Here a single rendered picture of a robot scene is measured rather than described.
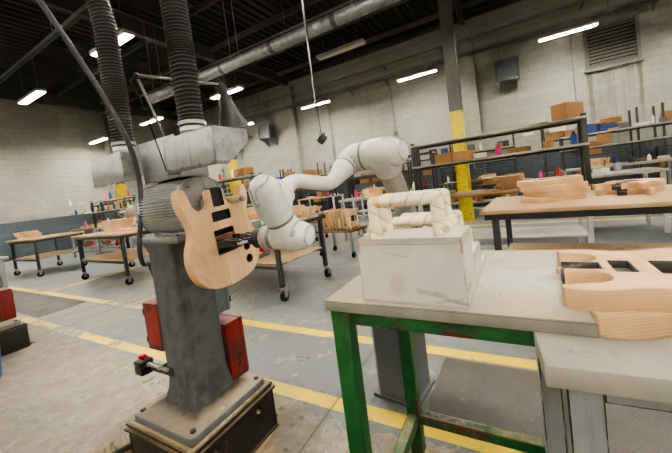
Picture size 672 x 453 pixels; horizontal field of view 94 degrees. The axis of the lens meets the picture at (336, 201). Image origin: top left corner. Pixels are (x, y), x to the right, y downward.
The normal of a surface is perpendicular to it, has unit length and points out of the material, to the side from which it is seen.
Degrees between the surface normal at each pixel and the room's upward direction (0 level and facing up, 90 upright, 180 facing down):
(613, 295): 90
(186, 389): 81
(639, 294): 90
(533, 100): 90
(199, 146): 90
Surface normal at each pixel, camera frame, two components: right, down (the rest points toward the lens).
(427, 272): -0.50, 0.11
